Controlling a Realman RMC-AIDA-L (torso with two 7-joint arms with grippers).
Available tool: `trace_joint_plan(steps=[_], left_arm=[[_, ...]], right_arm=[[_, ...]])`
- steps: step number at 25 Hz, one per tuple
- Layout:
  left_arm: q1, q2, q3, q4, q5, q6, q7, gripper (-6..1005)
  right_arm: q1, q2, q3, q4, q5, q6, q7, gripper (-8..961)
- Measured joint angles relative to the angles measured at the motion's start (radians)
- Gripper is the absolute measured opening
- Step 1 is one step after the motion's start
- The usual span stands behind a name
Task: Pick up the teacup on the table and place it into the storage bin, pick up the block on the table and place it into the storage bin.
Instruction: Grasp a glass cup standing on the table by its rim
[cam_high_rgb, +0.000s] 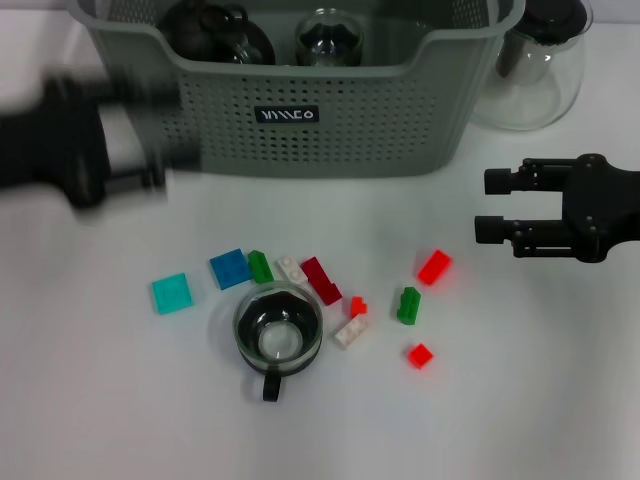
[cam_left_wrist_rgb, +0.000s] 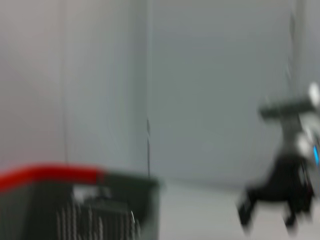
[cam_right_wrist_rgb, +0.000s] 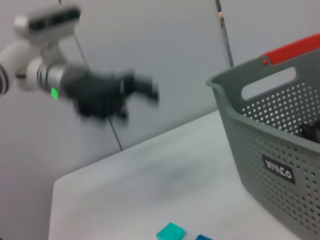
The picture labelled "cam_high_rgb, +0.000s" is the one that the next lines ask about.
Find white toy brick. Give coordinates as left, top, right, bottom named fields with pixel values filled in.
left=275, top=254, right=307, bottom=285
left=333, top=315, right=372, bottom=347

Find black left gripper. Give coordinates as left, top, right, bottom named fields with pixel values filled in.
left=0, top=74, right=204, bottom=222

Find glass carafe black lid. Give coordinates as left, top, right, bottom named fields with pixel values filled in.
left=472, top=0, right=594, bottom=132

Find bright red rectangular brick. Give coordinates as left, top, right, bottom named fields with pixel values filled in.
left=417, top=248, right=454, bottom=287

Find cyan square toy brick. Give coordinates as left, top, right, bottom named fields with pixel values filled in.
left=151, top=272, right=195, bottom=316

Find bright red square brick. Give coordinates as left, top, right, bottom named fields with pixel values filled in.
left=407, top=342, right=435, bottom=370

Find dark red long brick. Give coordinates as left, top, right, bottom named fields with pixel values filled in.
left=299, top=255, right=345, bottom=306

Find dark clay teapot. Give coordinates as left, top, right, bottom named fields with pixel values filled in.
left=159, top=1, right=221, bottom=62

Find green toy brick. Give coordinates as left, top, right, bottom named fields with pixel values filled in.
left=395, top=286, right=422, bottom=326
left=247, top=248, right=275, bottom=285

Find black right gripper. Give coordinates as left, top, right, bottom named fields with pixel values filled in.
left=473, top=153, right=640, bottom=265

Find blue square toy brick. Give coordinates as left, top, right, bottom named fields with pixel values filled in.
left=208, top=248, right=254, bottom=291

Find grey-green perforated storage bin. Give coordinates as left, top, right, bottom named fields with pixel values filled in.
left=74, top=0, right=526, bottom=180

